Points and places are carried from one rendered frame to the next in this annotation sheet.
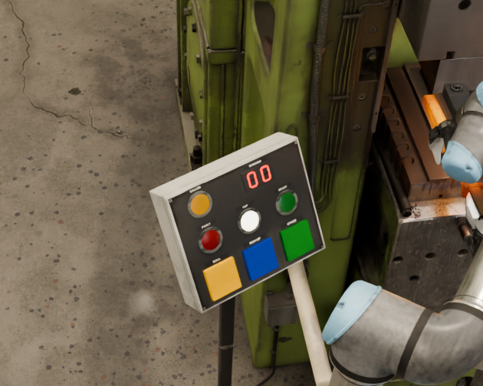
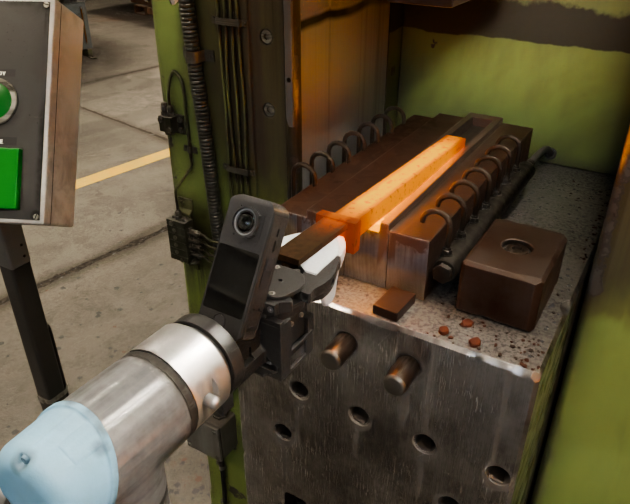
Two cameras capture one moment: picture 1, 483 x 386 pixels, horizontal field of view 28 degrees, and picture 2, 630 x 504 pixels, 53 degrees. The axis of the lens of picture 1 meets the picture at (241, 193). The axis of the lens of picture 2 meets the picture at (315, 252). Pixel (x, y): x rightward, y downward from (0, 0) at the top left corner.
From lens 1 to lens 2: 1.97 m
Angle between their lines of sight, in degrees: 36
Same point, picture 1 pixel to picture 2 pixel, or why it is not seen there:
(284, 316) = (204, 440)
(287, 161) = (21, 32)
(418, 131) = (384, 165)
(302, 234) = not seen: outside the picture
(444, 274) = (335, 454)
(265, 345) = (216, 487)
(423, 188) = (299, 228)
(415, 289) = (292, 461)
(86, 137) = not seen: hidden behind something
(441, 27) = not seen: outside the picture
